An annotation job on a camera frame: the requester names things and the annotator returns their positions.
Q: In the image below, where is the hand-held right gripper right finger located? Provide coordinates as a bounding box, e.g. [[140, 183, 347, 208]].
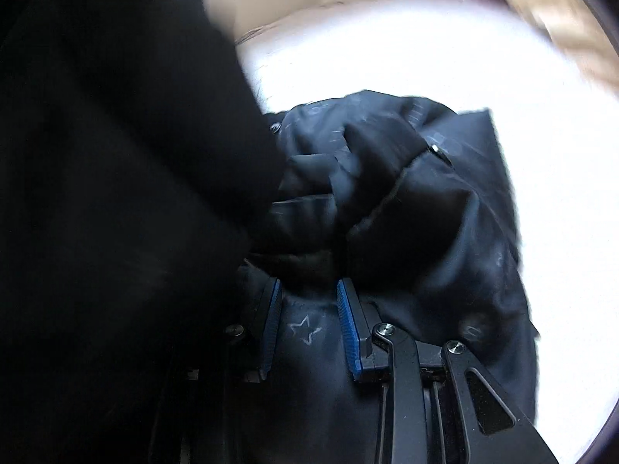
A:
[[337, 278, 560, 464]]

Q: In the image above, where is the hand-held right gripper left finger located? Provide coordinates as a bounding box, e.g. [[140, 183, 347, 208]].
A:
[[226, 277, 284, 382]]

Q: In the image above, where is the black jacket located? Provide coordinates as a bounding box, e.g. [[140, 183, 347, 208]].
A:
[[0, 0, 541, 464]]

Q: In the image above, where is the pile of colourful clothes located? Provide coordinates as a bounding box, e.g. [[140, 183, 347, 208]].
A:
[[420, 0, 606, 94]]

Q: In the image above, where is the white mattress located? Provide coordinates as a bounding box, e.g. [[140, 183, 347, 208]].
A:
[[234, 0, 619, 464]]

